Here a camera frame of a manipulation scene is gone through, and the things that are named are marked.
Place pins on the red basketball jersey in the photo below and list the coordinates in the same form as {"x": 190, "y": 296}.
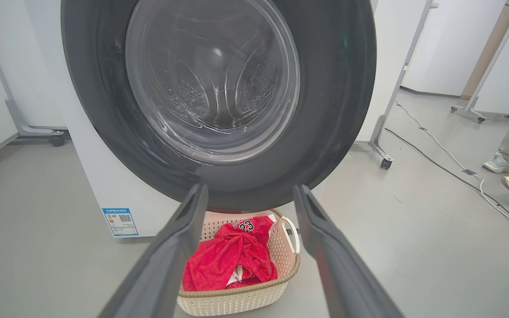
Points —
{"x": 219, "y": 260}

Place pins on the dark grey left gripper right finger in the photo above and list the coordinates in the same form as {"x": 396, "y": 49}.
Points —
{"x": 347, "y": 282}

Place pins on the blue energy label sticker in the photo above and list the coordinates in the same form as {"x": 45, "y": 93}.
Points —
{"x": 119, "y": 222}

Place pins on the white garment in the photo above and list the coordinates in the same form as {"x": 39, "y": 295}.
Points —
{"x": 235, "y": 276}

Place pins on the brown wooden post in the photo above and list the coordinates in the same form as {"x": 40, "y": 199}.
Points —
{"x": 486, "y": 53}

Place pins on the cream perforated plastic laundry basket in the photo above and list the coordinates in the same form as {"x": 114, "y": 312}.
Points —
{"x": 237, "y": 300}

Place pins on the black round glass machine door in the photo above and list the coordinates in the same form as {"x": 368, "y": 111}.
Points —
{"x": 104, "y": 110}

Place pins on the grey metal cart leg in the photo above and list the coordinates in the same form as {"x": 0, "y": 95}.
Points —
{"x": 391, "y": 66}

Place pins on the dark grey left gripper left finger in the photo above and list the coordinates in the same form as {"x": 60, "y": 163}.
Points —
{"x": 161, "y": 274}

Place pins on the white front-load washing machine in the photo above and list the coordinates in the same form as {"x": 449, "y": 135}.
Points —
{"x": 100, "y": 185}

